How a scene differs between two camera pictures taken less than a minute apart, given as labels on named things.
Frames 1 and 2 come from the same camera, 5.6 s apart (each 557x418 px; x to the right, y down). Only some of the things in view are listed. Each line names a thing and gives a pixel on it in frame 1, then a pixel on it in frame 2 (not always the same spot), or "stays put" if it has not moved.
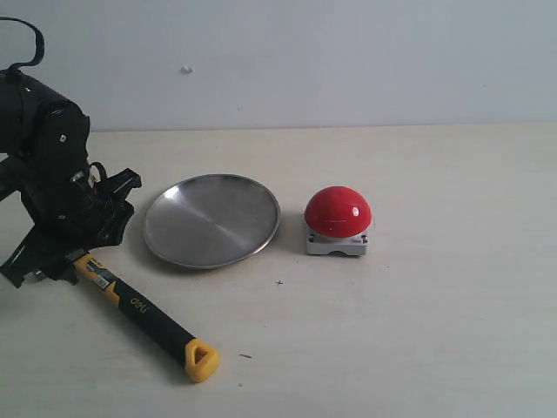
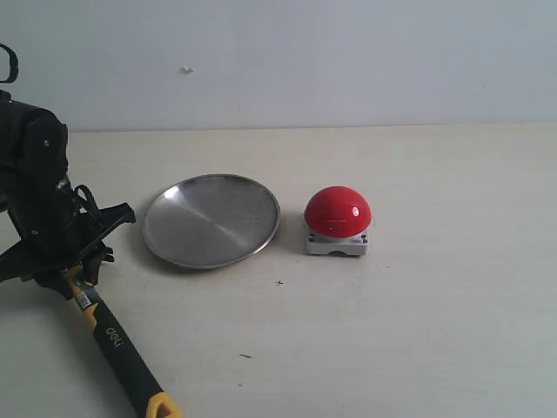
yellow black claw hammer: [197, 357] → [120, 348]
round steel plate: [207, 221] stays put
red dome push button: [338, 219] stays put
